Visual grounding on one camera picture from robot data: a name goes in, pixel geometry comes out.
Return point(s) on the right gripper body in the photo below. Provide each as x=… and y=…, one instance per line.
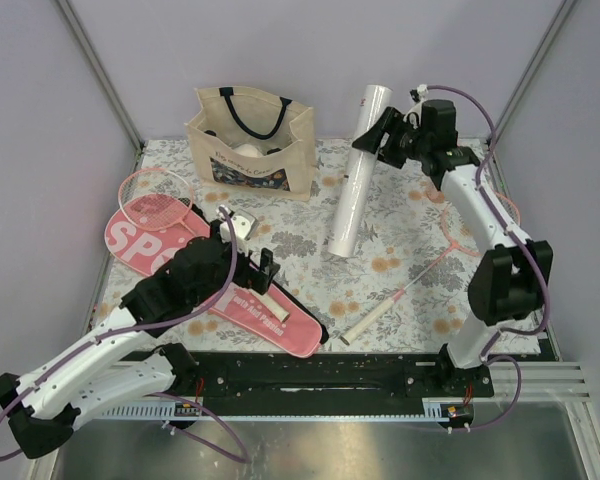
x=403, y=140

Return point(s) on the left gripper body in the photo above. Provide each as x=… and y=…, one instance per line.
x=246, y=275

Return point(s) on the white shuttlecock tube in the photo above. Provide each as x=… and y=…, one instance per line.
x=358, y=175

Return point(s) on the pink racket cover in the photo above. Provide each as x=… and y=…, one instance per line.
x=300, y=334

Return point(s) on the pink badminton racket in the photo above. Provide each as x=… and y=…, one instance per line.
x=456, y=233
x=156, y=218

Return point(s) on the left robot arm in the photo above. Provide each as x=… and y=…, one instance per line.
x=41, y=407

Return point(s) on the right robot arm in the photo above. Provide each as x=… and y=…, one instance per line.
x=511, y=280

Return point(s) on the white item inside bag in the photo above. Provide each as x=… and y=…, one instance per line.
x=248, y=150

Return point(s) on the beige canvas tote bag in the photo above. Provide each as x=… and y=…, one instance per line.
x=250, y=139

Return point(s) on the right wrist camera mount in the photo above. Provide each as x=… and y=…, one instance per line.
x=418, y=97

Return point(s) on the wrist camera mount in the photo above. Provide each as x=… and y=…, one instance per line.
x=418, y=97
x=244, y=224

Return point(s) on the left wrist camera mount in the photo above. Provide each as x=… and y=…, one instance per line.
x=244, y=224

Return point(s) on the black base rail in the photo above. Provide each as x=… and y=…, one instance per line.
x=279, y=385

